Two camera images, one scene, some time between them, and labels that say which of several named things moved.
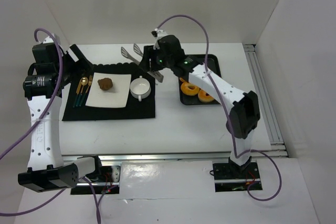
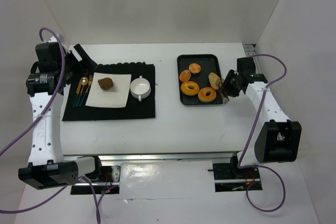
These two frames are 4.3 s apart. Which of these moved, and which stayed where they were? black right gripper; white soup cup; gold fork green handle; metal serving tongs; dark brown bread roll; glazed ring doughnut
Moved: metal serving tongs; black right gripper
Stayed: white soup cup; glazed ring doughnut; dark brown bread roll; gold fork green handle
